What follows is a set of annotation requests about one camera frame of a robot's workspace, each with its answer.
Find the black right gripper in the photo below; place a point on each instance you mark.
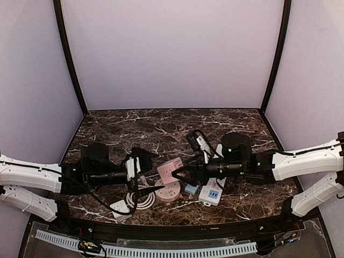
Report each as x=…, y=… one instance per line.
x=197, y=173

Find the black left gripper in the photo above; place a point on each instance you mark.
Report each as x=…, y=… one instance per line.
x=133, y=181

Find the pink cube socket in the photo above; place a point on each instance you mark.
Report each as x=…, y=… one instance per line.
x=165, y=170

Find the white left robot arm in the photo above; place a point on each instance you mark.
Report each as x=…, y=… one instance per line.
x=17, y=176

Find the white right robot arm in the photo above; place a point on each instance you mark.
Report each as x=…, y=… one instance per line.
x=273, y=165

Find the blue plug adapter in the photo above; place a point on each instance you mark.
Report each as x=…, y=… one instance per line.
x=191, y=190

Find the pink round power socket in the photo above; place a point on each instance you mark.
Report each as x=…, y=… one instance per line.
x=169, y=192

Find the white multicolour power strip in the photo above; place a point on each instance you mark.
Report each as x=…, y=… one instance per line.
x=210, y=194

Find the white cube socket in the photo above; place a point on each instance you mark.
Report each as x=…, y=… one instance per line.
x=120, y=206

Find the small circuit board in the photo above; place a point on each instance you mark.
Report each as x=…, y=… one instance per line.
x=87, y=246

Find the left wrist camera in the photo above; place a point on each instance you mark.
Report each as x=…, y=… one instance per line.
x=132, y=166

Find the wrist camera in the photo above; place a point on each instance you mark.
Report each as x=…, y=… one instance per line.
x=132, y=166
x=199, y=143

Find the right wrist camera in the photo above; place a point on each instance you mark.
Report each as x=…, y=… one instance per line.
x=199, y=143

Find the black front table rail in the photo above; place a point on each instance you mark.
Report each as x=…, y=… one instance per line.
x=248, y=230

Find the grey slotted cable duct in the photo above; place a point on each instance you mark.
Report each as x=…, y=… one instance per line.
x=133, y=248

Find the left black frame post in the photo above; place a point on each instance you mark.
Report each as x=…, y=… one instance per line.
x=68, y=55

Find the black frame post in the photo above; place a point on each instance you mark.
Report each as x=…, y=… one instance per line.
x=68, y=55
x=278, y=55

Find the right black frame post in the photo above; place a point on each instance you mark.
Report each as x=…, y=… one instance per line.
x=278, y=55

